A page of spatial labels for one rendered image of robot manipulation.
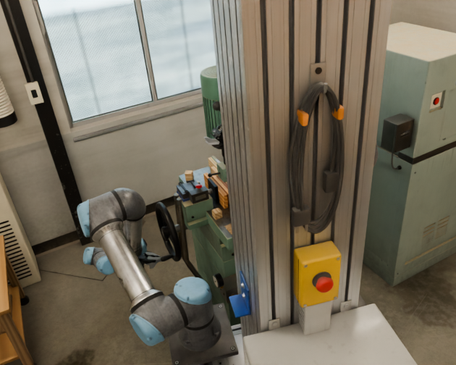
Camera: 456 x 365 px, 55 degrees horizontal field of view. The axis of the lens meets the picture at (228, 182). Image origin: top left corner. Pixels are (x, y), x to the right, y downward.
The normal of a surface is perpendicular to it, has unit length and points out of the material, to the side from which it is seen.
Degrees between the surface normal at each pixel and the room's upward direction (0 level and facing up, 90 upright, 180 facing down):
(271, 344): 0
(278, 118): 90
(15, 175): 90
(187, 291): 7
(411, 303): 0
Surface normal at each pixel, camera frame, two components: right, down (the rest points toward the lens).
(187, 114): 0.47, 0.44
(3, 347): -0.08, -0.84
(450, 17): -0.88, 0.32
